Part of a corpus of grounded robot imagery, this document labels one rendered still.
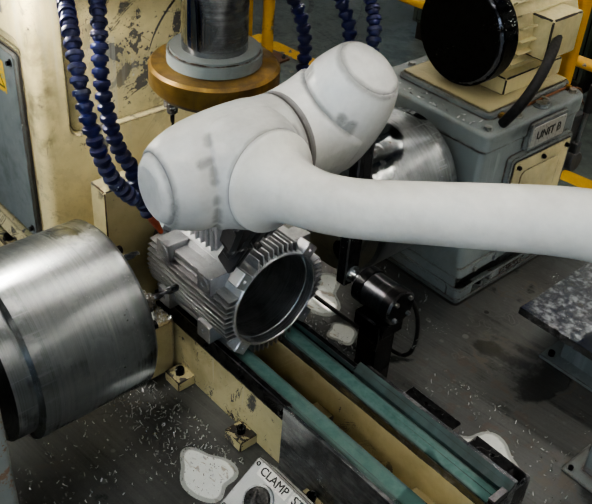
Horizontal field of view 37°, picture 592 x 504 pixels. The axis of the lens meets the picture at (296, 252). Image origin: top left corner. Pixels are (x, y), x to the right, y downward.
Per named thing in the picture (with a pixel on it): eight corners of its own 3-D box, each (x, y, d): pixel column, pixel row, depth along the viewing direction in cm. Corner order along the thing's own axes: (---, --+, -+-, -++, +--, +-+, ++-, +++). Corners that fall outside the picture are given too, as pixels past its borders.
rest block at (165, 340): (120, 366, 146) (116, 311, 139) (155, 348, 150) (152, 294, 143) (140, 386, 143) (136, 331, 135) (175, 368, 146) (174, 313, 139)
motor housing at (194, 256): (147, 304, 141) (142, 206, 129) (239, 261, 151) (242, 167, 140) (224, 374, 129) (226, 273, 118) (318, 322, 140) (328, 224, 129)
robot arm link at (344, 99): (316, 99, 104) (230, 132, 97) (375, 11, 92) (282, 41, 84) (368, 171, 102) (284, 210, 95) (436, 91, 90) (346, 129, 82)
